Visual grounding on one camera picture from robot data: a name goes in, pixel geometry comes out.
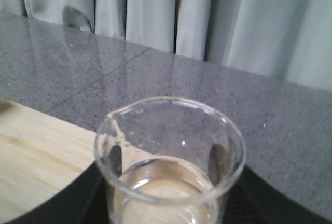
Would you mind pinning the wooden cutting board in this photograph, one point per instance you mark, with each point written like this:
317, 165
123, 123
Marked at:
40, 156

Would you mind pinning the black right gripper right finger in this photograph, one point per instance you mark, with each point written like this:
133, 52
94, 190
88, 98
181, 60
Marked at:
252, 200

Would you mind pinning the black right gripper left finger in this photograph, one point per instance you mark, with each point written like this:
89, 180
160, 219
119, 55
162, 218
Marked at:
82, 201

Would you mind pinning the grey curtain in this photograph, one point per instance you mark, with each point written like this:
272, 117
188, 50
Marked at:
288, 39

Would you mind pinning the small glass beaker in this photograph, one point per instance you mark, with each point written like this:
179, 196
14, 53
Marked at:
168, 160

